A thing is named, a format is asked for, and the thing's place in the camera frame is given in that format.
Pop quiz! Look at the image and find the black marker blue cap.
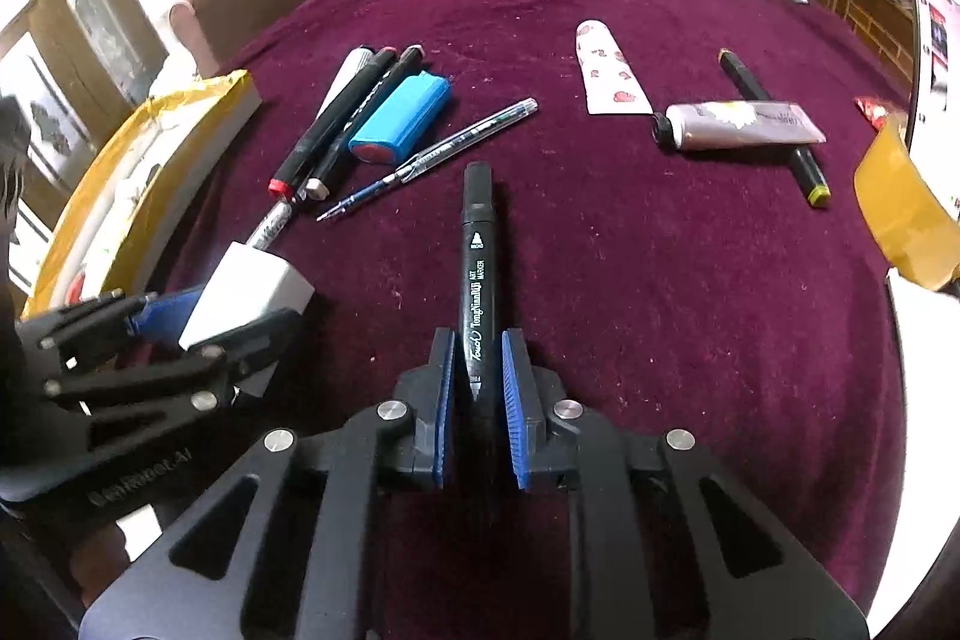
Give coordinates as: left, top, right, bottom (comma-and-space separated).
459, 161, 500, 422

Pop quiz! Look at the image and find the blue battery pack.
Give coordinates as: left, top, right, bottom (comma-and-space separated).
348, 71, 451, 166

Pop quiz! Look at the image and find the clear blue ballpoint pen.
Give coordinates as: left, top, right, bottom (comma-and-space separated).
316, 97, 539, 224

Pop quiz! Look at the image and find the white red patterned tube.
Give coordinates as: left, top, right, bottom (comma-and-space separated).
574, 19, 654, 115

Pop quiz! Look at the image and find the silver ointment tube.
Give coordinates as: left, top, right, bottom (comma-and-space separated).
245, 47, 376, 250

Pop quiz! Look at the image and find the wooden glass panel door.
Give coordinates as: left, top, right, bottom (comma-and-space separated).
2, 0, 167, 296

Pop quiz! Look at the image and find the maroon velvet table cloth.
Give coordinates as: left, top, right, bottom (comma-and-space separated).
145, 0, 913, 640

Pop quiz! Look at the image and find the black marker red cap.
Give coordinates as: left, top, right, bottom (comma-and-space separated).
268, 47, 397, 200

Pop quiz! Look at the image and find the black marker grey cap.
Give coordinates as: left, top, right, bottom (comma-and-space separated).
299, 44, 425, 202

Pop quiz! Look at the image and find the yellow taped white box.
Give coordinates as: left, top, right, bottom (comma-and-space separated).
21, 70, 262, 319

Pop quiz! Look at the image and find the black marker yellow cap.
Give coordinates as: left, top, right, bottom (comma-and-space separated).
718, 49, 832, 209

